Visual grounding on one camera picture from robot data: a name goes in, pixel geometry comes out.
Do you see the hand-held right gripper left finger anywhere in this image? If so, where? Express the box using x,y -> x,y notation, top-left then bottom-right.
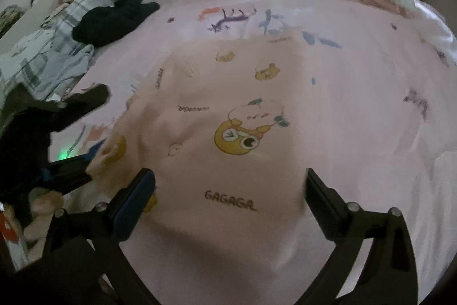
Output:
11,167 -> 158,305

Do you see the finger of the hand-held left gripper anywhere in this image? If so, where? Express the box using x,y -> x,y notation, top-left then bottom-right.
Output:
46,83 -> 110,135
39,139 -> 108,193

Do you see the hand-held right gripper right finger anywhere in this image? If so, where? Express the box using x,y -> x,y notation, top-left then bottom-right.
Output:
305,167 -> 418,305

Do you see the beige cartoon print garment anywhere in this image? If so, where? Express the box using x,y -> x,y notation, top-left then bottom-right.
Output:
87,37 -> 315,277

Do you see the peach plush toy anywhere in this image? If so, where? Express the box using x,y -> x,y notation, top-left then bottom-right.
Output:
25,189 -> 67,243

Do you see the grey plaid cloth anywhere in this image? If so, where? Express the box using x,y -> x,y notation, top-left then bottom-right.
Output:
0,0 -> 118,102

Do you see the black cloth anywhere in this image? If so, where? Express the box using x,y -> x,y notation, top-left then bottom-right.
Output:
71,0 -> 161,47

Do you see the pink printed bedsheet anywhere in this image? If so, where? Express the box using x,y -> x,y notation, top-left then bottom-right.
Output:
46,0 -> 457,305

